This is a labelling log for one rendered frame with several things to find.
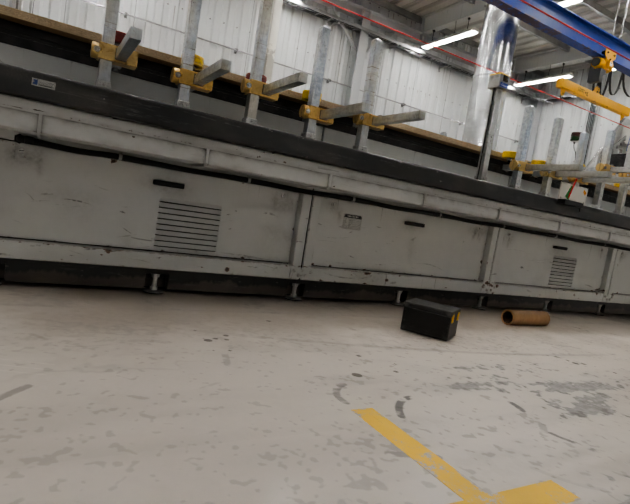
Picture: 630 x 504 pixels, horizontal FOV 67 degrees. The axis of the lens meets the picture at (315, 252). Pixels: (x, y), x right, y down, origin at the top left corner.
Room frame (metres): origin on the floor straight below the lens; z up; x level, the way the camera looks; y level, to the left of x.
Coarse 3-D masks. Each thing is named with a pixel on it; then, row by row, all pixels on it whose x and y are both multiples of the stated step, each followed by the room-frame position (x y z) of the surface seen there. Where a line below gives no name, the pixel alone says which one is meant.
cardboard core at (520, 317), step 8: (504, 312) 2.49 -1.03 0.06; (512, 312) 2.44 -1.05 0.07; (520, 312) 2.48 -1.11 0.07; (528, 312) 2.51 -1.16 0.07; (536, 312) 2.55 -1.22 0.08; (544, 312) 2.59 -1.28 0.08; (504, 320) 2.48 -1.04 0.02; (512, 320) 2.44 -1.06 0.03; (520, 320) 2.46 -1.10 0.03; (528, 320) 2.49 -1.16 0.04; (536, 320) 2.52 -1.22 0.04; (544, 320) 2.55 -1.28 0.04
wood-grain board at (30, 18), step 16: (0, 16) 1.55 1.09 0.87; (16, 16) 1.55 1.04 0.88; (32, 16) 1.57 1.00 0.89; (64, 32) 1.62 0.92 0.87; (80, 32) 1.64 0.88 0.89; (144, 48) 1.74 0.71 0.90; (176, 64) 1.80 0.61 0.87; (224, 80) 1.93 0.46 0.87; (240, 80) 1.92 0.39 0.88; (288, 96) 2.03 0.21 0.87; (400, 128) 2.33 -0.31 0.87; (416, 128) 2.38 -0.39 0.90; (448, 144) 2.54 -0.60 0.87; (464, 144) 2.54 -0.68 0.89
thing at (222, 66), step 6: (222, 60) 1.42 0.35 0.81; (228, 60) 1.43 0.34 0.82; (210, 66) 1.51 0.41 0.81; (216, 66) 1.46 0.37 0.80; (222, 66) 1.42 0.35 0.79; (228, 66) 1.43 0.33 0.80; (204, 72) 1.57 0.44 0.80; (210, 72) 1.51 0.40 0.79; (216, 72) 1.47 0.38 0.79; (222, 72) 1.46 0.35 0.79; (198, 78) 1.62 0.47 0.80; (204, 78) 1.57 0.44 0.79; (210, 78) 1.56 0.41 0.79; (216, 78) 1.55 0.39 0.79; (198, 84) 1.67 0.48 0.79; (204, 84) 1.66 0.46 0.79; (192, 90) 1.79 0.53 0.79
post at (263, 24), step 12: (264, 0) 1.78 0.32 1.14; (264, 12) 1.78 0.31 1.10; (264, 24) 1.79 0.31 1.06; (264, 36) 1.79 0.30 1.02; (264, 48) 1.79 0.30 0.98; (252, 60) 1.80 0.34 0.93; (264, 60) 1.80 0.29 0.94; (252, 72) 1.79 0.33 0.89; (252, 96) 1.78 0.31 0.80; (252, 108) 1.79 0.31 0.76
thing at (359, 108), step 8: (352, 104) 1.73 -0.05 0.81; (360, 104) 1.68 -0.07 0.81; (368, 104) 1.68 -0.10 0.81; (328, 112) 1.87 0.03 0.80; (336, 112) 1.81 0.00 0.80; (344, 112) 1.76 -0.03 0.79; (352, 112) 1.72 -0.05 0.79; (360, 112) 1.70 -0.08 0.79; (368, 112) 1.69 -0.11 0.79; (304, 120) 2.03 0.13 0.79
